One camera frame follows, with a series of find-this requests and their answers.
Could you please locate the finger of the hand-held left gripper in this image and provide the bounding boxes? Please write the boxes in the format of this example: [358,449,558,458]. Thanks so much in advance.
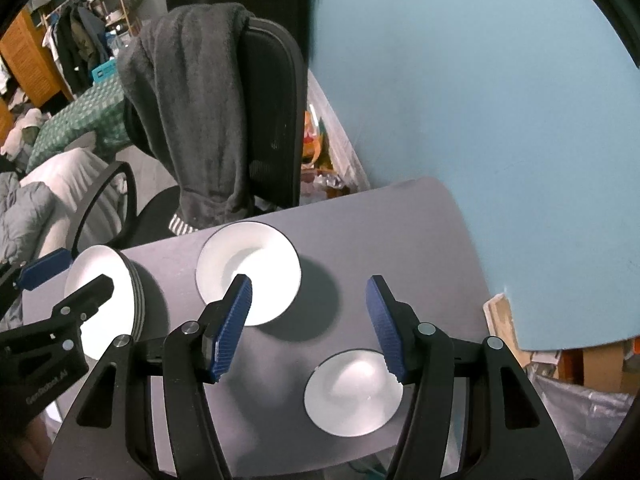
[54,274,116,322]
[0,248,72,322]

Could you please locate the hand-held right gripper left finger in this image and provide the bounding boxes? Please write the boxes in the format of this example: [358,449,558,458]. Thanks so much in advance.
[42,274,253,480]

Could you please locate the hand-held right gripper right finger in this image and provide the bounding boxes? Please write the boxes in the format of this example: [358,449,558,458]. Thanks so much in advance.
[366,275,573,480]

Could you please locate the white plate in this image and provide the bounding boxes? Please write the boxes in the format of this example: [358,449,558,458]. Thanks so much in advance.
[125,260,148,338]
[64,244,137,361]

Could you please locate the white bowl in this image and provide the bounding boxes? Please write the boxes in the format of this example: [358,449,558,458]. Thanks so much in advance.
[303,348,403,437]
[195,221,302,327]

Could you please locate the grey duvet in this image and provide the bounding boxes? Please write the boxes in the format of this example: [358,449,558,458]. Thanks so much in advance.
[0,172,56,267]

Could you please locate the bed with grey sheet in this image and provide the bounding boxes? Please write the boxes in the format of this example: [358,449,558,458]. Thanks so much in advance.
[20,147,127,261]

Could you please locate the wooden board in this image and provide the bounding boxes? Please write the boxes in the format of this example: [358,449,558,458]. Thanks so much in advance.
[482,293,532,367]

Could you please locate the green checkered cloth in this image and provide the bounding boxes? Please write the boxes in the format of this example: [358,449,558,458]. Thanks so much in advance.
[25,75,133,173]

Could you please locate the teal plastic crate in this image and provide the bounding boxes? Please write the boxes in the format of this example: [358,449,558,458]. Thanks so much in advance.
[90,60,121,86]

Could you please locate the orange bag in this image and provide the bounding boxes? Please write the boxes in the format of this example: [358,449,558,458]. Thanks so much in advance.
[302,105,332,167]

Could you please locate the cardboard box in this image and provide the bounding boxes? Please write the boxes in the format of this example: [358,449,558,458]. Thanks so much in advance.
[530,337,640,396]

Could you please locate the dark grey fleece robe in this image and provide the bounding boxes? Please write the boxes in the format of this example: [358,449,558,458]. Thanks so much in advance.
[117,2,256,233]

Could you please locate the wooden wardrobe door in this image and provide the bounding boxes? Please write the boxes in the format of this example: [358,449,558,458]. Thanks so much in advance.
[0,10,73,106]

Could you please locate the grey plastic bag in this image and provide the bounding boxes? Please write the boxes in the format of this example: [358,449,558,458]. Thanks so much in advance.
[525,360,637,480]

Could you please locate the hanging clothes on rack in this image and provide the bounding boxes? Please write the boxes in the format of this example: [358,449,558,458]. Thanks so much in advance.
[52,2,108,91]

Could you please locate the black office chair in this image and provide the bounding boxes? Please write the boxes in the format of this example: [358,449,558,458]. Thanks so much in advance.
[67,16,307,251]

